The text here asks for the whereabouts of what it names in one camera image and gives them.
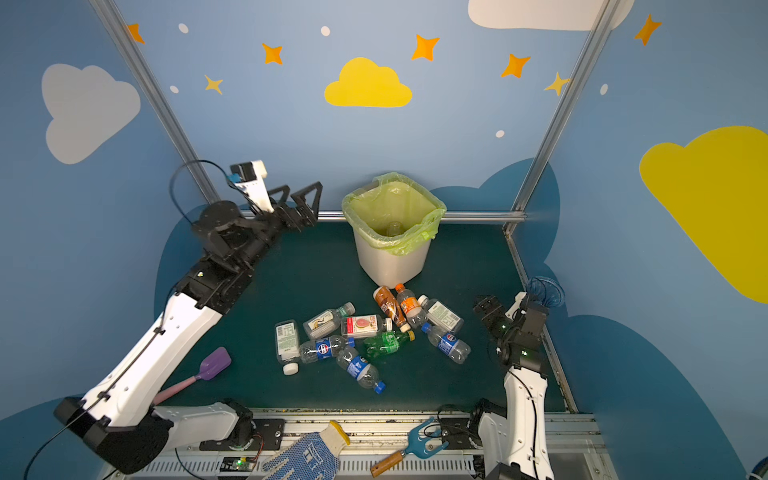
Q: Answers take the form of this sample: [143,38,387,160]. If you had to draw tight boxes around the pepsi bottle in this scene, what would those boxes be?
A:
[422,323,471,365]
[299,335,355,364]

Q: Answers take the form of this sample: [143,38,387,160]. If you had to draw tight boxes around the clear bottle green cap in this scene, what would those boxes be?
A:
[303,302,355,340]

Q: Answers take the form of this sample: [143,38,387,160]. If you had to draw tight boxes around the clear bottle blue label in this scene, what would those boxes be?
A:
[385,221,405,237]

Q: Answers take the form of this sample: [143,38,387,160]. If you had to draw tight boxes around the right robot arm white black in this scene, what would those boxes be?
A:
[470,292,554,479]

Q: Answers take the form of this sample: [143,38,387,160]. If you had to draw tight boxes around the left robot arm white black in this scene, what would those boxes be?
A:
[54,182,322,475]

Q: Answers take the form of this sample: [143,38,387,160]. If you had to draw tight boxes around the white trash bin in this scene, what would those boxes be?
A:
[354,232,431,288]

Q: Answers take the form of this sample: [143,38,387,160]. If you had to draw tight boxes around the green bin liner bag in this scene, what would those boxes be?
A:
[342,172,447,256]

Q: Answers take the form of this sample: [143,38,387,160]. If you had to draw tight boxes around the purple blue glass vase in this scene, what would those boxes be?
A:
[526,276,565,309]

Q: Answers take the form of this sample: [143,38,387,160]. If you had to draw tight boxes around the bottle orange cap orange label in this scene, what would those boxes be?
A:
[395,284,427,330]

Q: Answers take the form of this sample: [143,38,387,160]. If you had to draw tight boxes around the brown tea bottle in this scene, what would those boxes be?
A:
[373,286,411,332]

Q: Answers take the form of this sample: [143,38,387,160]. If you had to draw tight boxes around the green soda bottle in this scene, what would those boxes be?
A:
[363,330,415,359]

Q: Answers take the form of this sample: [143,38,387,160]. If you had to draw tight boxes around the purple pink toy shovel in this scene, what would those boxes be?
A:
[152,347,232,405]

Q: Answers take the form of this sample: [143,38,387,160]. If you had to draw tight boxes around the right circuit board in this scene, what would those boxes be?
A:
[472,455,486,480]

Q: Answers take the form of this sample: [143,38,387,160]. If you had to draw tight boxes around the circuit board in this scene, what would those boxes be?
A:
[472,455,486,480]
[220,457,258,474]

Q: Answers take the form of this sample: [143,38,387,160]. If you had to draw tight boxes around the bottle red pink label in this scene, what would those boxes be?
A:
[341,314,393,339]

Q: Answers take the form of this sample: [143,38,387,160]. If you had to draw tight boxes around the clear bottle blue cap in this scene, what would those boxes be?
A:
[337,346,386,394]

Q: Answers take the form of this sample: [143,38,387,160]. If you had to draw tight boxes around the blue garden hand rake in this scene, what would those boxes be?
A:
[370,416,449,478]

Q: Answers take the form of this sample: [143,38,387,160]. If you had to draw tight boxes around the left circuit board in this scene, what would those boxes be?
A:
[220,457,258,474]

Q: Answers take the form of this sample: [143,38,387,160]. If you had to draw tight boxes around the blue white work glove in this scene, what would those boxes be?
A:
[263,421,350,480]

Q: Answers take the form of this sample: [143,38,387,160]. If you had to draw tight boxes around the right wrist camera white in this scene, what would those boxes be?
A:
[505,291,528,322]

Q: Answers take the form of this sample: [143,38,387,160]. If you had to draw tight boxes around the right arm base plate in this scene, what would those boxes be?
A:
[438,418,482,450]

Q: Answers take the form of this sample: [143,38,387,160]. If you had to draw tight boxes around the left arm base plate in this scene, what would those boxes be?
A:
[199,418,286,452]

